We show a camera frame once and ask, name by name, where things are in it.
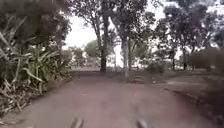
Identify dark-trunked tree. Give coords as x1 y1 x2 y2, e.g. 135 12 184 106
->
71 0 116 74

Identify pale-trunked tree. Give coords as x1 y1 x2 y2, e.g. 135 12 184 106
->
109 0 156 81

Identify reddish brown dirt path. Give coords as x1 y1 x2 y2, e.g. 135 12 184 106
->
4 68 214 128

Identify small green bush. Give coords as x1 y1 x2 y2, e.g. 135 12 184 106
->
145 61 166 74

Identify robot's own part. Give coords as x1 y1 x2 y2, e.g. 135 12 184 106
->
69 117 85 128
135 118 149 128

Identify group of trees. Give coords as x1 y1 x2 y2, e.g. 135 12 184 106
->
154 0 224 72

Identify long-leaved green plants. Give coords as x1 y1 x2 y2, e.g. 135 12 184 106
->
0 16 76 114

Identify dark leafy tree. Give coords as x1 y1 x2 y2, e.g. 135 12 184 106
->
0 0 73 48

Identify dark bushes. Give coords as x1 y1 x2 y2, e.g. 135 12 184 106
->
189 46 224 74

